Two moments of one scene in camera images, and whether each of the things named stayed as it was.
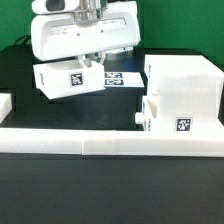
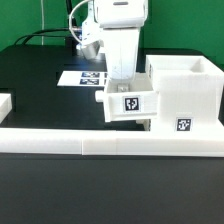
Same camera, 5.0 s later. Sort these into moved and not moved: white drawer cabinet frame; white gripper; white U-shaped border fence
Moved: white gripper
Not moved: white U-shaped border fence; white drawer cabinet frame
